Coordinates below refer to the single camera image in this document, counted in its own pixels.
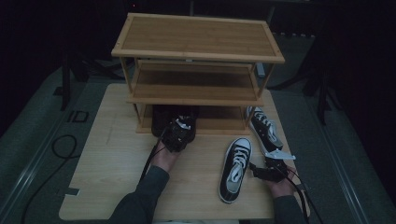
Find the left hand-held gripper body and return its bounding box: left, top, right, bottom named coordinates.
left=162, top=115, right=197, bottom=153

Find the wooden three-tier shoe rack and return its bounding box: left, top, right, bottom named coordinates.
left=110, top=12, right=286, bottom=136

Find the black and white canvas sneaker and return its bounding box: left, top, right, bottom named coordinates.
left=247, top=105, right=285, bottom=157
left=218, top=136, right=253, bottom=204

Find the person's right hand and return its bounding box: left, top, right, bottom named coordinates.
left=265, top=169, right=301, bottom=199

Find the black floor cable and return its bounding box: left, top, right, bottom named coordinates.
left=20, top=133, right=78, bottom=224

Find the left hand-held gripper cable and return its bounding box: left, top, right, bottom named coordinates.
left=138, top=130, right=167, bottom=185

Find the right hand-held gripper cable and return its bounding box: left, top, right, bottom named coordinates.
left=279, top=167, right=325, bottom=224

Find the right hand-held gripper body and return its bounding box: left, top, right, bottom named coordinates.
left=263, top=148, right=297, bottom=183

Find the hand-held gripper cable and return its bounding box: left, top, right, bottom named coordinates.
left=279, top=167, right=325, bottom=224
left=138, top=130, right=167, bottom=185

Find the person's left hand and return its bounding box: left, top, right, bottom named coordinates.
left=150, top=143, right=181, bottom=174

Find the black metal stand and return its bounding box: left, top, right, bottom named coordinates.
left=267, top=36, right=344, bottom=126
left=52, top=52, right=125, bottom=112

